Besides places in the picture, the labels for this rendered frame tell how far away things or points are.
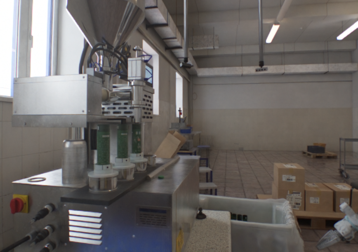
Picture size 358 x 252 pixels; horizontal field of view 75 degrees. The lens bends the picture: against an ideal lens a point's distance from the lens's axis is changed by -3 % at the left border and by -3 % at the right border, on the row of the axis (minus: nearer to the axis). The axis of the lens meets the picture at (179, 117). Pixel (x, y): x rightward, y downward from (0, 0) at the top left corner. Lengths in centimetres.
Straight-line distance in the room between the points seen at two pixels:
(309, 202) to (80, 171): 291
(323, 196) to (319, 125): 839
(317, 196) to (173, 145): 182
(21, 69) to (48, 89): 231
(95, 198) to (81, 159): 21
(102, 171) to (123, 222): 16
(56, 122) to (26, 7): 264
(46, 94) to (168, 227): 51
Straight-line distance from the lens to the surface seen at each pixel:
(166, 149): 252
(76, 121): 74
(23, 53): 317
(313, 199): 334
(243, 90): 1109
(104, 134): 60
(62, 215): 78
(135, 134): 80
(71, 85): 76
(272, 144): 1117
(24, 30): 324
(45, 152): 274
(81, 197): 59
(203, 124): 1102
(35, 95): 83
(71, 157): 75
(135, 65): 82
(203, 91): 1112
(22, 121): 86
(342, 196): 345
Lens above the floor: 120
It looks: 1 degrees up
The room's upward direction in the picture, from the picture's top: straight up
